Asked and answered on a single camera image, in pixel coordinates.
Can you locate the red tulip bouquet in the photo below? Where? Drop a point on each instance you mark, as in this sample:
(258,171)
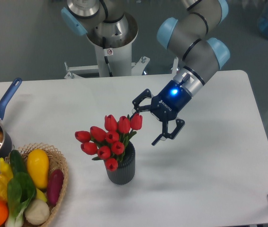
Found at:
(110,144)

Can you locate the green cucumber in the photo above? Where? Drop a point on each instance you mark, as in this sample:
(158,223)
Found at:
(16,162)

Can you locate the purple eggplant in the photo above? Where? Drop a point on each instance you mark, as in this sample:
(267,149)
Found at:
(54,187)

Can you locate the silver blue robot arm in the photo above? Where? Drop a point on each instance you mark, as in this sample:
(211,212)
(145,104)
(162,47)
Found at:
(184,38)

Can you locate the woven wicker basket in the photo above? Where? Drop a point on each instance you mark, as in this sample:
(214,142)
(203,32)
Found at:
(56,161)

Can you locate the green bok choy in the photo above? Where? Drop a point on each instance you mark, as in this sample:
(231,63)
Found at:
(21,191)

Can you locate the yellow squash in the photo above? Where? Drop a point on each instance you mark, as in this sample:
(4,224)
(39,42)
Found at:
(38,168)

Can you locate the beige garlic bulb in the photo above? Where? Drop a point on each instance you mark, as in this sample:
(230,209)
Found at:
(37,212)

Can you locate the dark grey ribbed vase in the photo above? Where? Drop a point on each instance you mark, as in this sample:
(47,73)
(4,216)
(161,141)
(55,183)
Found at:
(126,169)

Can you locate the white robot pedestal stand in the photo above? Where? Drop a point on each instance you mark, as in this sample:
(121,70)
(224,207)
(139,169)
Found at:
(113,47)

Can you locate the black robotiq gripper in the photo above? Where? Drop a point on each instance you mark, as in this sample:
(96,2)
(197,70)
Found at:
(170,102)

